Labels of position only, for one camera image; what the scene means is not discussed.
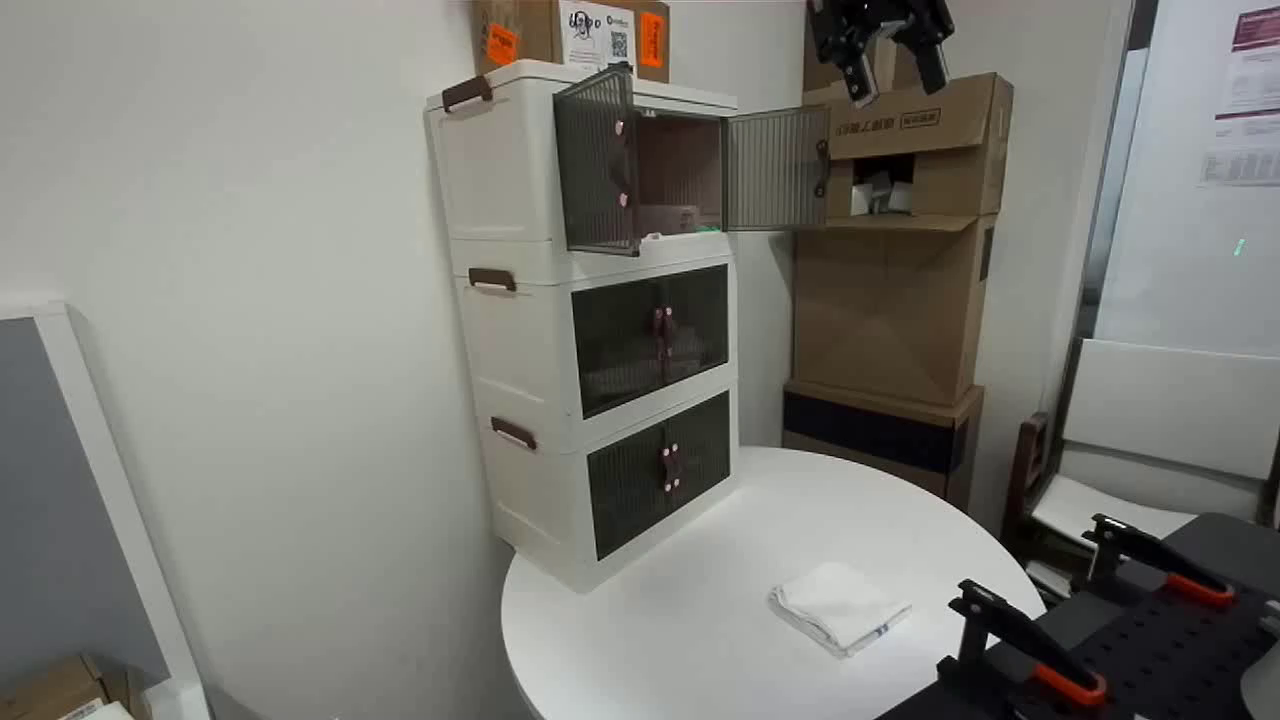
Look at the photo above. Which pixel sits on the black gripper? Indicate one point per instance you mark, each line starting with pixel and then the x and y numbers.
pixel 882 11

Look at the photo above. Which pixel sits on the smoky translucent cabinet door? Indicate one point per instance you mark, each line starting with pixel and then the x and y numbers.
pixel 701 452
pixel 613 345
pixel 697 322
pixel 772 166
pixel 627 498
pixel 593 161

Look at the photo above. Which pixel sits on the white three-tier storage cabinet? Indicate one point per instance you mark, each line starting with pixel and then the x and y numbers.
pixel 505 186

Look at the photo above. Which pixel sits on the printed cardboard box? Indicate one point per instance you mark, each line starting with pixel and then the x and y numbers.
pixel 954 125

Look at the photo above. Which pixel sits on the large plain cardboard box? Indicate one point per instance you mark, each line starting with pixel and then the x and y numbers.
pixel 882 306

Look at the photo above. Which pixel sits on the translucent plastic container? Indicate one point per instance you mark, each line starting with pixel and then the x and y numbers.
pixel 679 221

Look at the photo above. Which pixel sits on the cardboard box with orange stickers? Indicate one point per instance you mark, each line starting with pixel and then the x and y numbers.
pixel 534 26

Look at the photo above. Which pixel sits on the printed paper poster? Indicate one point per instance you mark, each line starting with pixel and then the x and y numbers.
pixel 1252 81

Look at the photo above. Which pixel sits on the cardboard box with black band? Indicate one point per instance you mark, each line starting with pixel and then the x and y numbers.
pixel 865 429

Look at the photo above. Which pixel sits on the white board panel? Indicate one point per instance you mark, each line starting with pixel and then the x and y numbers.
pixel 1172 402

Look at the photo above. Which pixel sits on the white folded cloth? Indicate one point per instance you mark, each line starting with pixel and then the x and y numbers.
pixel 843 604

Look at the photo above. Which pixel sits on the black red clamp tool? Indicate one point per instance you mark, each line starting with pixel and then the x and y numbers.
pixel 1172 664

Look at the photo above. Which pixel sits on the open shallow cardboard box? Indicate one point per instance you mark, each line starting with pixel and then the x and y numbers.
pixel 53 686

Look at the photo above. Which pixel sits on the glass panel with dark frame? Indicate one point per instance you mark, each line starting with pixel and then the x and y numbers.
pixel 1172 240

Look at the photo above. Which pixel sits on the dark brown wooden frame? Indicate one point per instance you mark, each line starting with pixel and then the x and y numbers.
pixel 1026 465

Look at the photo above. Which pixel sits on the grey partition with white frame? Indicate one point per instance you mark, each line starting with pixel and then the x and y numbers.
pixel 53 465

